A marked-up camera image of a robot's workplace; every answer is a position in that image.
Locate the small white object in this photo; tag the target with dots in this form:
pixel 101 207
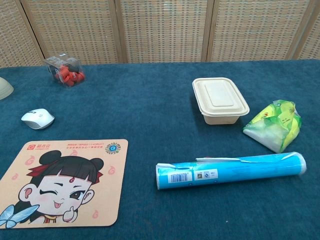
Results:
pixel 37 118

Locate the cartoon girl mouse pad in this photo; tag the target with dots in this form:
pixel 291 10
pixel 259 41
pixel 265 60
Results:
pixel 62 182

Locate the blue carpet table cover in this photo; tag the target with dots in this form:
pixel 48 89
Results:
pixel 160 150

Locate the beige lidded food container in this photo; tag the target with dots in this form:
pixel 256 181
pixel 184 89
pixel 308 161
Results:
pixel 219 100

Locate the blue rolled tube package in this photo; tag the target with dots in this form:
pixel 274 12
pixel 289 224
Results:
pixel 230 172

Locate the woven bamboo folding screen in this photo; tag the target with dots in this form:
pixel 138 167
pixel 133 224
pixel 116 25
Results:
pixel 160 30

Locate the clear box with red pieces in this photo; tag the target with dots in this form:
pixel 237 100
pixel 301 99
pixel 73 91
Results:
pixel 66 72

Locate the green snack packet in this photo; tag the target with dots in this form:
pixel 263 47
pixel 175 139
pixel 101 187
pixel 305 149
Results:
pixel 275 126

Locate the beige upturned bowl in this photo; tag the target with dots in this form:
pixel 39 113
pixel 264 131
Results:
pixel 4 88

